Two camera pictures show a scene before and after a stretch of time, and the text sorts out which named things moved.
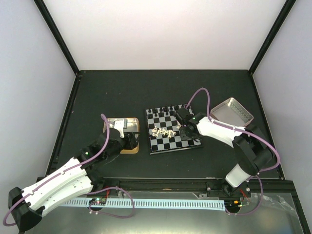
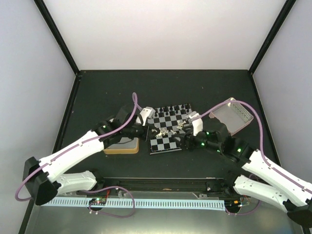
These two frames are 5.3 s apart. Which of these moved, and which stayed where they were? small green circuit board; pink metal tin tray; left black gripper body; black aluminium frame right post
Moved: left black gripper body
Stayed: black aluminium frame right post; pink metal tin tray; small green circuit board
